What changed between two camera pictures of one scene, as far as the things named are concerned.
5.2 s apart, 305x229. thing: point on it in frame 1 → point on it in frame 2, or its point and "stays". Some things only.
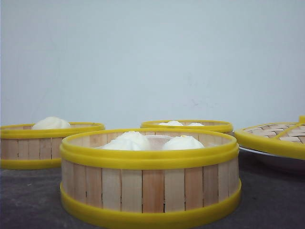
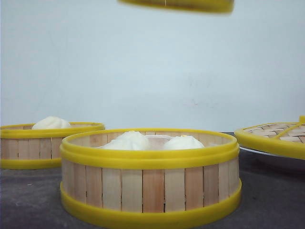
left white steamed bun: [128, 140] stays
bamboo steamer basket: [221, 126] → [214, 7]
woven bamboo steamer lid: [287, 138] stays
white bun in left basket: [51, 122] stays
